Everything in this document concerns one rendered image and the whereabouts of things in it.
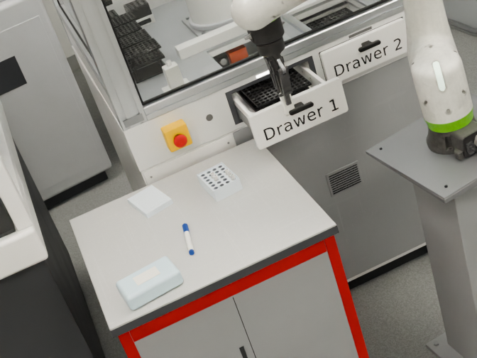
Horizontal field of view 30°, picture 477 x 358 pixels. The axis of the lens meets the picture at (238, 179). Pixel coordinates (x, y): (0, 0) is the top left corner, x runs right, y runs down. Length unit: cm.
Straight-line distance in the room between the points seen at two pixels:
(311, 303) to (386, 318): 76
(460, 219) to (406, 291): 80
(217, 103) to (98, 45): 41
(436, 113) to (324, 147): 64
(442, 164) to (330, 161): 64
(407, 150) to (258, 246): 49
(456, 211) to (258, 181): 55
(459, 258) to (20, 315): 125
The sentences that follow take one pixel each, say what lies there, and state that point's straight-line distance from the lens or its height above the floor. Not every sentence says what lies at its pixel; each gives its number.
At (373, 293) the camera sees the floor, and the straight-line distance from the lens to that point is 321.
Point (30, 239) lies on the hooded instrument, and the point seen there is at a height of 88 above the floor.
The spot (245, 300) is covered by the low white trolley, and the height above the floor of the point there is 65.
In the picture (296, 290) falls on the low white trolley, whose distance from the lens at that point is 233.
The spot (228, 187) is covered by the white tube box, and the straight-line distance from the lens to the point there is 249.
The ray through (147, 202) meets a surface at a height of 78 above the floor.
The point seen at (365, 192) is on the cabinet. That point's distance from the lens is 302.
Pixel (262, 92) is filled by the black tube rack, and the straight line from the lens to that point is 267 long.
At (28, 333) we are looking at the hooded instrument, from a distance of 268.
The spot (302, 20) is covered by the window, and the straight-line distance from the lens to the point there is 271.
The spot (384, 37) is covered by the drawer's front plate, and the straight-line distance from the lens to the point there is 281.
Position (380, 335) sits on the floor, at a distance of 305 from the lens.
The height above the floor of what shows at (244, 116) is 87.
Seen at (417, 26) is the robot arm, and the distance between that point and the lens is 241.
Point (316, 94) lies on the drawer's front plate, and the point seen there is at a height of 91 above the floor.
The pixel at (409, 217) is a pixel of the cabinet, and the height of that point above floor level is 21.
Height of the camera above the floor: 207
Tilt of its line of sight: 31 degrees down
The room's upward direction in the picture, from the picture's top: 19 degrees counter-clockwise
